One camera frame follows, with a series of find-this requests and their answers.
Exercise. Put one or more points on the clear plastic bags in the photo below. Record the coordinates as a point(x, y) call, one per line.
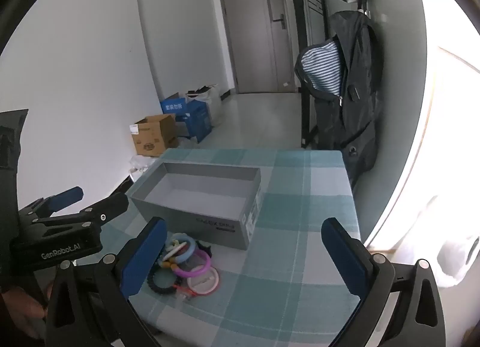
point(138, 163)

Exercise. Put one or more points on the white hair clip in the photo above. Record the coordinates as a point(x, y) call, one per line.
point(176, 248)

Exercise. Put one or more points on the blue box with white lettering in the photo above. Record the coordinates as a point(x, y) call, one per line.
point(172, 105)

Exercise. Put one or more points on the grey door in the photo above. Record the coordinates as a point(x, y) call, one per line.
point(255, 31)

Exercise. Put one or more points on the grey cardboard box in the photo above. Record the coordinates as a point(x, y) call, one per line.
point(210, 219)

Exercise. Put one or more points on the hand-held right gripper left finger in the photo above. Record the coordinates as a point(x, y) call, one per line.
point(144, 257)

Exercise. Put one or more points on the black bow hair clip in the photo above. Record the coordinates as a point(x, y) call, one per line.
point(204, 248)

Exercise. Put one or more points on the brown cardboard box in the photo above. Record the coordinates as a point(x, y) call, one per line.
point(152, 138)

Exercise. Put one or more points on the striped shirt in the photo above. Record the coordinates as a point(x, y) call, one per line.
point(322, 69)

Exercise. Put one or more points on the white sack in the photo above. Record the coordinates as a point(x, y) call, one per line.
point(213, 103)

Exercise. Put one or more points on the person in dark jacket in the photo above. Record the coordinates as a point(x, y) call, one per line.
point(360, 107)

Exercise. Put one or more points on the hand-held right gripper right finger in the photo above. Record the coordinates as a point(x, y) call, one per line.
point(345, 257)

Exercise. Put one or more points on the black clothes rack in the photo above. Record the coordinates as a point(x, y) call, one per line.
point(304, 122)

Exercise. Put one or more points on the large blue box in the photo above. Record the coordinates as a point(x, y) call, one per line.
point(198, 120)

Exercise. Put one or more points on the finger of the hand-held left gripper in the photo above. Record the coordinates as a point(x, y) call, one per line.
point(108, 206)
point(65, 197)

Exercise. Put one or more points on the person's left hand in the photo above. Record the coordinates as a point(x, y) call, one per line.
point(22, 313)

